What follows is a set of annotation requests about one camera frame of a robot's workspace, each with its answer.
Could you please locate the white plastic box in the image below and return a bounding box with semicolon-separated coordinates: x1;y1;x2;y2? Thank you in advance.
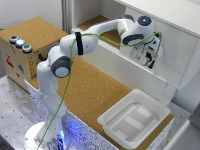
96;88;172;150

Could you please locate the blue button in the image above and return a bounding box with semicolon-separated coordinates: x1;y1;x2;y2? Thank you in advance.
14;38;26;49

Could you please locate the wooden drawer box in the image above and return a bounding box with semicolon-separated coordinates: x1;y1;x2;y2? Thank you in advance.
0;16;70;92

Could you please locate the green button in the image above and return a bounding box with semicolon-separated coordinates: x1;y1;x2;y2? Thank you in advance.
21;43;33;54

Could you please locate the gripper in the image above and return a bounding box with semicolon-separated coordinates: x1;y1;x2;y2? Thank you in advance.
130;33;165;67

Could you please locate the white sliding door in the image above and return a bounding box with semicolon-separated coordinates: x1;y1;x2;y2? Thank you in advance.
118;6;200;90

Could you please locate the white cabinet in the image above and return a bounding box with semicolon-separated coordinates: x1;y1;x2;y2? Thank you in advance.
70;0;200;108

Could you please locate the black drawer handle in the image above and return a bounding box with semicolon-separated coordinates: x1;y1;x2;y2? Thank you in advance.
37;52;48;62

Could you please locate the red button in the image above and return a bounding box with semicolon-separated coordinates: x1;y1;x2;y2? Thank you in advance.
9;34;20;44

